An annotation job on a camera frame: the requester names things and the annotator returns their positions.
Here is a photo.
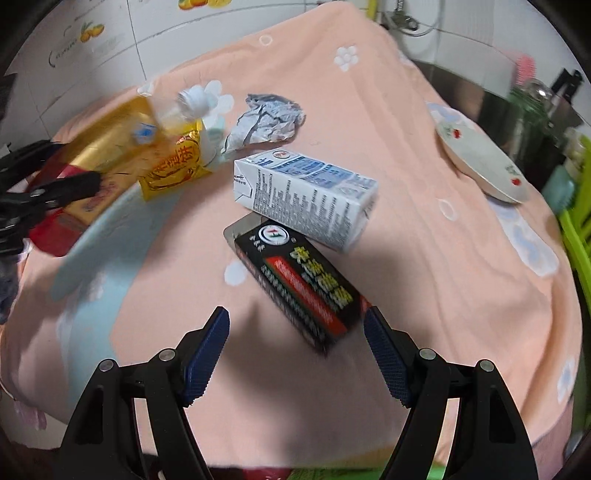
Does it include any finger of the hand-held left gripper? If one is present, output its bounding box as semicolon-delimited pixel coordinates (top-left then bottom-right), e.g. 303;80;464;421
28;172;102;210
0;141;65;185

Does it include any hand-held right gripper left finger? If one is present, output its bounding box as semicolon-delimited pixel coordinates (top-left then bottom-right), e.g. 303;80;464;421
58;305;230;480

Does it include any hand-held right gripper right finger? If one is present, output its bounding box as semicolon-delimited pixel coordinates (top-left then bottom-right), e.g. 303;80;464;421
363;305;539;480

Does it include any gold and red box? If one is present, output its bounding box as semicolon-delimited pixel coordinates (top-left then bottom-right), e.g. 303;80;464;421
28;95;158;257

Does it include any yellow snack packet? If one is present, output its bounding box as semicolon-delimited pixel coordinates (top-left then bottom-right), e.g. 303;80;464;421
139;120;214;201

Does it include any black printed box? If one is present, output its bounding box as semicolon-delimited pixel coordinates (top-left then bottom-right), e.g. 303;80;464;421
224;215;372;356

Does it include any clear plastic bottle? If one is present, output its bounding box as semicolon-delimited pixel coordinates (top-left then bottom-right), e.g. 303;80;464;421
134;85;208;148

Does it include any white blue milk carton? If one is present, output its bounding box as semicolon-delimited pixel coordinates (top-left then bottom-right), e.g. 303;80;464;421
233;148;379;254

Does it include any silver foil wrapper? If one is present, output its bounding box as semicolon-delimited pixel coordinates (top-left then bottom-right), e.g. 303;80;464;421
221;93;308;154

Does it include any peach floral blanket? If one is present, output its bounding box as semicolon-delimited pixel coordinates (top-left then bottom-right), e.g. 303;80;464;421
0;0;580;467

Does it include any white floral plate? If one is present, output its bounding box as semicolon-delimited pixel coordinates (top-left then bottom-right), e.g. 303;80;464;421
426;102;531;205

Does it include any green plastic dish rack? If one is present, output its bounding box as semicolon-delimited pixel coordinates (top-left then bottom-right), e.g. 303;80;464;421
556;134;591;319

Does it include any teal plastic bottle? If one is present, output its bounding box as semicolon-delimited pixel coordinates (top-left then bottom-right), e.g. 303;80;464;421
542;166;575;208

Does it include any glass utensil jar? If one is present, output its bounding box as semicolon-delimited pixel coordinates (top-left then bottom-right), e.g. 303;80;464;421
508;78;555;153

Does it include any pink brush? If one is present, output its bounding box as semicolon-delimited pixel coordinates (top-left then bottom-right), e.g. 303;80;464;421
515;54;536;86

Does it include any metal tap valve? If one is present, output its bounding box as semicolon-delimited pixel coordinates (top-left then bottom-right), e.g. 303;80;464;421
383;0;426;34

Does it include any black handled kitchen knife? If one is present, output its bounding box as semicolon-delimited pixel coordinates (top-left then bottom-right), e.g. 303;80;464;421
551;68;583;112

